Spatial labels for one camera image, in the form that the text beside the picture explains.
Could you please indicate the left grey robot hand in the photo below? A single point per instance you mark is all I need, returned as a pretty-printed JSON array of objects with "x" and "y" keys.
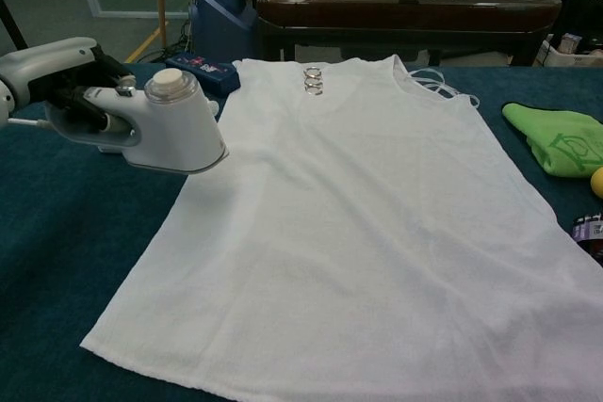
[{"x": 52, "y": 68}]

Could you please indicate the white handheld garment steamer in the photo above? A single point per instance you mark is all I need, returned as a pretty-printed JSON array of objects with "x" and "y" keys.
[{"x": 184, "y": 133}]

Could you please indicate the white sleeveless top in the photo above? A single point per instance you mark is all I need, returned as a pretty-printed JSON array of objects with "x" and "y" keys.
[{"x": 353, "y": 232}]

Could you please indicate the black stand leg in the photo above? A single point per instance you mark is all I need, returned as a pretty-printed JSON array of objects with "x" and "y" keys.
[{"x": 10, "y": 25}]

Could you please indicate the dark blue patterned box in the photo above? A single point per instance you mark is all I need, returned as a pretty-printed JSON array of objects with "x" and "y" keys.
[{"x": 198, "y": 68}]

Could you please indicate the blue felt table cover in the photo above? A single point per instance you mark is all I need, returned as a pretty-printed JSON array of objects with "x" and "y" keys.
[{"x": 47, "y": 232}]

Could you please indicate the brown mahjong table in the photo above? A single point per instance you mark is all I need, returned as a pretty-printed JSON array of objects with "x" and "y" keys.
[{"x": 400, "y": 16}]

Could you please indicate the white storage box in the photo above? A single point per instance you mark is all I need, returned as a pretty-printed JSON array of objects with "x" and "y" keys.
[{"x": 560, "y": 59}]

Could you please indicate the green folded towel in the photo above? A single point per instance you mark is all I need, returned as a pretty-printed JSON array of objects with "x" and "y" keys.
[{"x": 556, "y": 138}]

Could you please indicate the yellow ball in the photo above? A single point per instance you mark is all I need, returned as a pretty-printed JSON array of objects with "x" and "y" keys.
[{"x": 598, "y": 183}]

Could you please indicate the black yellow packet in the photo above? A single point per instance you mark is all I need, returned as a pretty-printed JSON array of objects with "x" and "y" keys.
[{"x": 589, "y": 232}]

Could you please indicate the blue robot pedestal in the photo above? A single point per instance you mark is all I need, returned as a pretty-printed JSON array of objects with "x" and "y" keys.
[{"x": 221, "y": 20}]

